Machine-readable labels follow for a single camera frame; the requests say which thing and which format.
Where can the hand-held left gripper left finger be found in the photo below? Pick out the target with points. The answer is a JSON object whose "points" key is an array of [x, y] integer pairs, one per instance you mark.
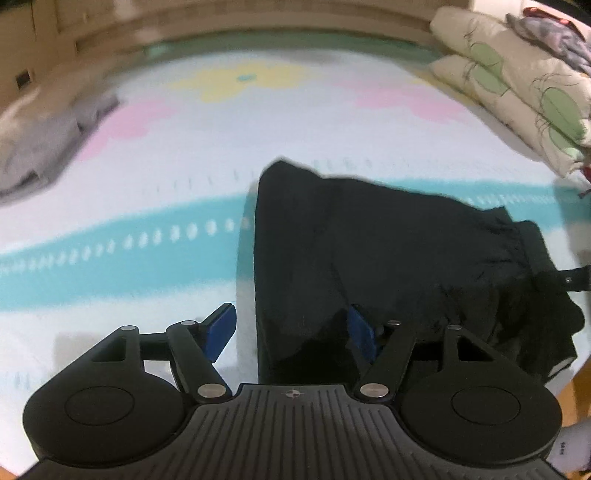
{"points": [[222, 326]]}

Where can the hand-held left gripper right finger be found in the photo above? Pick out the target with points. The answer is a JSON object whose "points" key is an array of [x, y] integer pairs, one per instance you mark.
{"points": [[361, 333]]}

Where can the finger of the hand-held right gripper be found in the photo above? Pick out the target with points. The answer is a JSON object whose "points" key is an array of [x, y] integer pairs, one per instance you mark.
{"points": [[577, 279]]}

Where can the black pants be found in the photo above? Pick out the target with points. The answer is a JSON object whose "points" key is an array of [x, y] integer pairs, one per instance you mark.
{"points": [[392, 258]]}

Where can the pastel printed mat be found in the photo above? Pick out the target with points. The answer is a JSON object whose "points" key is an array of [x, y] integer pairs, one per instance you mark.
{"points": [[161, 184]]}

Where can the person's white sock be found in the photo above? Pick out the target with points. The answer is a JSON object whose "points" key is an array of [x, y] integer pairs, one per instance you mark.
{"points": [[572, 443]]}

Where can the cream leaf print quilt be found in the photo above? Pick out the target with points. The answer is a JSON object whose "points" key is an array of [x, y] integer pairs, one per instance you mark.
{"points": [[517, 74]]}

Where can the floral patterned cloth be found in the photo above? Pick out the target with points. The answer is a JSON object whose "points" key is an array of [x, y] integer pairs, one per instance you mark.
{"points": [[554, 34]]}

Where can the grey folded clothes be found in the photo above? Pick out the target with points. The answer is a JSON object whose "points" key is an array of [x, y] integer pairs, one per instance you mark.
{"points": [[44, 147]]}

